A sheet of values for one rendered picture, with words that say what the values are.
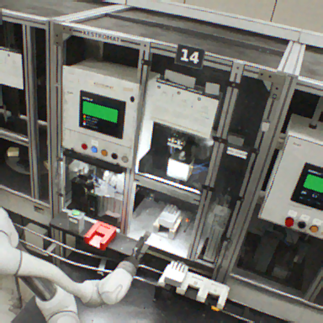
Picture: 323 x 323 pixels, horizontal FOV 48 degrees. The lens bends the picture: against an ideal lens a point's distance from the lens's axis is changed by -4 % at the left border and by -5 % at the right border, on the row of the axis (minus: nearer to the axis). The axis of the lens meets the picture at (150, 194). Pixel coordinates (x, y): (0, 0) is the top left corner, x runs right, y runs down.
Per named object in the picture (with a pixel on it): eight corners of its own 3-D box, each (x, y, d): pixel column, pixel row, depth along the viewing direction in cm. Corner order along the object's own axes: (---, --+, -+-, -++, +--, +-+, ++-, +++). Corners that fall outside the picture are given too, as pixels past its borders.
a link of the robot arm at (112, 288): (122, 263, 165) (104, 272, 173) (105, 287, 153) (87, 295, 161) (138, 280, 167) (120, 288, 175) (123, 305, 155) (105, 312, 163)
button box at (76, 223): (67, 230, 220) (67, 214, 214) (74, 222, 226) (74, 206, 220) (79, 234, 218) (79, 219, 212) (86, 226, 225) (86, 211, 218)
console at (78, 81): (59, 149, 204) (59, 66, 178) (86, 129, 227) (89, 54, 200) (128, 172, 194) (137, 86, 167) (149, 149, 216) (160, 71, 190)
